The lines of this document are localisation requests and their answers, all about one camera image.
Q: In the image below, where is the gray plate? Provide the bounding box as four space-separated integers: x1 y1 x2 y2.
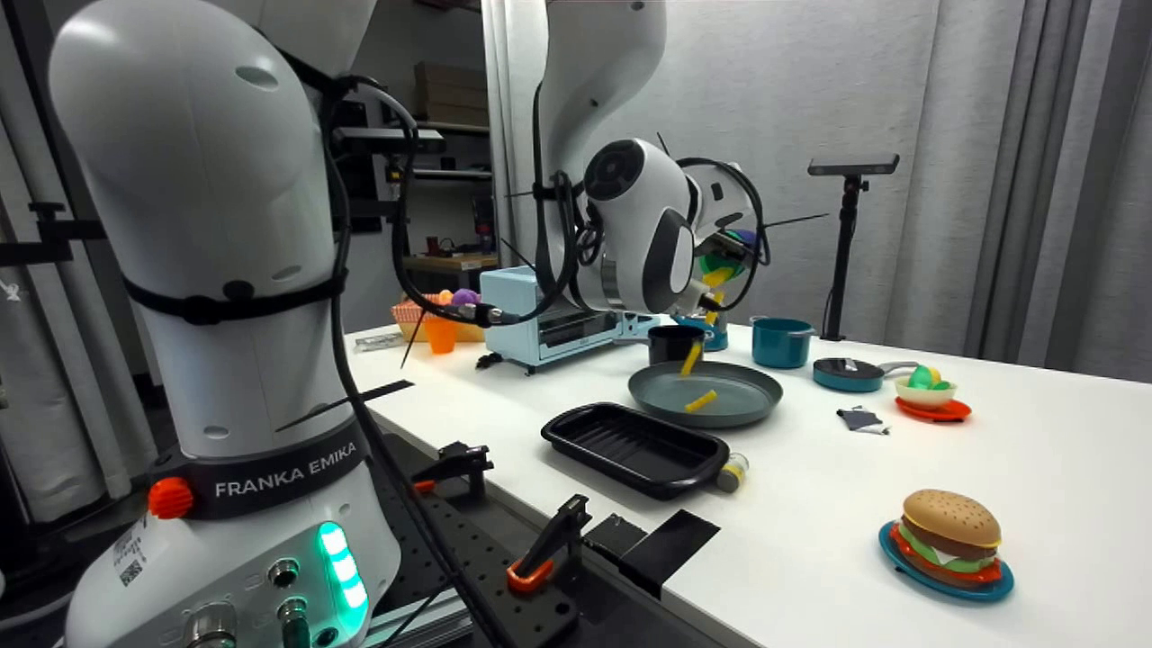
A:
627 355 789 432

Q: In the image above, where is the small orange plate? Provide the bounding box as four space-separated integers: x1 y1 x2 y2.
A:
894 393 976 426

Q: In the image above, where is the small teal plate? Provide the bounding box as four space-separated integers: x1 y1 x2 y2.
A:
875 519 1018 604

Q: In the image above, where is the light blue toy toaster oven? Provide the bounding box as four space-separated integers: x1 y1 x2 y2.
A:
479 262 661 375

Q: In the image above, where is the black pot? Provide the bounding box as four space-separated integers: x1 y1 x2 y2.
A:
643 322 708 370

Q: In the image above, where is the black ridged grill tray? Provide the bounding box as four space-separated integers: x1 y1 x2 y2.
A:
538 401 733 499

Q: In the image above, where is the orange basket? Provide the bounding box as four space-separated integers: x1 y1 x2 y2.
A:
388 288 490 352

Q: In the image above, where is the blue toy kettle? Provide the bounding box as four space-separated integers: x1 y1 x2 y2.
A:
677 311 730 352

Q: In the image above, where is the dark storage shelf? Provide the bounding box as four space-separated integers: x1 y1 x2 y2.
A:
339 70 501 291

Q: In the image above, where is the teal pot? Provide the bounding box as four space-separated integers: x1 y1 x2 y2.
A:
749 313 816 370

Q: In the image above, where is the small pale yellow toy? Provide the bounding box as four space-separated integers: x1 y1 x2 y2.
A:
714 451 751 498

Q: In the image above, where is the small teal frying pan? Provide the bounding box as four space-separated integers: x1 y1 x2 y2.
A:
810 352 921 395

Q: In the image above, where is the black stand with flat top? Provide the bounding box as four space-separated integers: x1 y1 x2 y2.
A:
807 153 905 341

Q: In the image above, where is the small black gray clip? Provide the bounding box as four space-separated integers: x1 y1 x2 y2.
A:
835 402 894 436

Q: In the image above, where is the toy hamburger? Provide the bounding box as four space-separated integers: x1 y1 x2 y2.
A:
894 485 1003 585

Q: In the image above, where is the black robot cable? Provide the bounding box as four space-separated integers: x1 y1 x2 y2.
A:
313 66 774 648

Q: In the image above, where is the black clamp with orange handle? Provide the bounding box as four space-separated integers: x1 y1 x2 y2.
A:
503 490 593 599
408 436 497 504

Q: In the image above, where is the black flat bracket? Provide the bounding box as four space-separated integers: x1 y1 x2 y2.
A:
585 507 725 599

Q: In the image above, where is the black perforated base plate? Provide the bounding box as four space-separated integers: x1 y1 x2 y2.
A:
357 411 759 648

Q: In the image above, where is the black mount bar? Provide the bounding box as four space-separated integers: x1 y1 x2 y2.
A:
0 193 120 267

